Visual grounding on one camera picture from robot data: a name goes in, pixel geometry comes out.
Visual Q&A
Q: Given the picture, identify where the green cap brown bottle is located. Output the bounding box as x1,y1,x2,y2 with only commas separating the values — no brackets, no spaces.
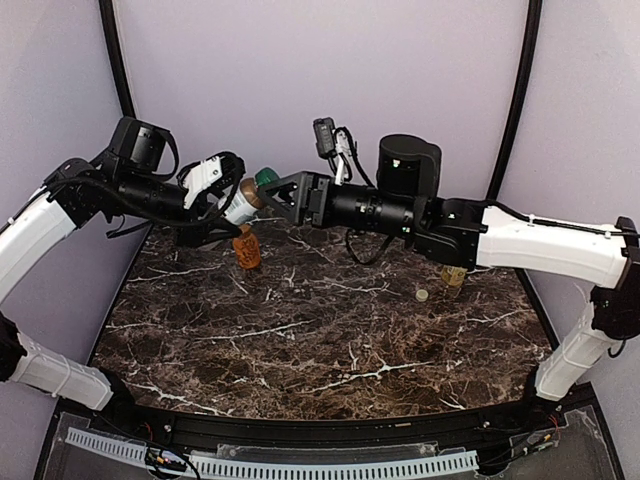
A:
222,175,266,226

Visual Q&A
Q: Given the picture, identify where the pale cream bottle cap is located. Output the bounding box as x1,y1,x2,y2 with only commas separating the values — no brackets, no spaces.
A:
415,289,429,302

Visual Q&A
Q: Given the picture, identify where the yellow tea bottle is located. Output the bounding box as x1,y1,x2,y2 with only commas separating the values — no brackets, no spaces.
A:
441,266,467,298

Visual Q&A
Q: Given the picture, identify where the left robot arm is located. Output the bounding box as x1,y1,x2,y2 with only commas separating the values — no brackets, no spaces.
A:
1,116,245,412

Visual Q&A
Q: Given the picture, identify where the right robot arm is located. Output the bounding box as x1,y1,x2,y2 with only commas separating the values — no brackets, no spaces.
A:
258,134,639,405

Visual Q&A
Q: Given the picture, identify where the orange tea bottle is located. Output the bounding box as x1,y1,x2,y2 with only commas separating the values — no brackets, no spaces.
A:
232,224,261,270

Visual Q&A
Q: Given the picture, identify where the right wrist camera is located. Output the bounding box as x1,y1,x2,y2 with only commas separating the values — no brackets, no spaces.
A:
312,117,336,160

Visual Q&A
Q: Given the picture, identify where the black front rail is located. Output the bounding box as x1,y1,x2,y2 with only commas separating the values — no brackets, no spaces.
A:
84,394,566,451

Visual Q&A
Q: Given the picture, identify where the left black frame post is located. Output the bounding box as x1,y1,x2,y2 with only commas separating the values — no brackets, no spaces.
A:
98,0,137,118

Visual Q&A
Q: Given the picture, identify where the black frame post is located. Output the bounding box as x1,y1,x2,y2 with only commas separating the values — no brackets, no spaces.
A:
98,0,137,118
486,0,543,200

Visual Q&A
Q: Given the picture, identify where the white slotted cable duct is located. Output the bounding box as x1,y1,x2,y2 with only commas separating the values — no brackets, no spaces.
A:
65,427,479,479

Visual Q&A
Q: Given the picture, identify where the right black frame post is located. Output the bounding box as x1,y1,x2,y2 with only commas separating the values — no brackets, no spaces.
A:
486,0,543,200

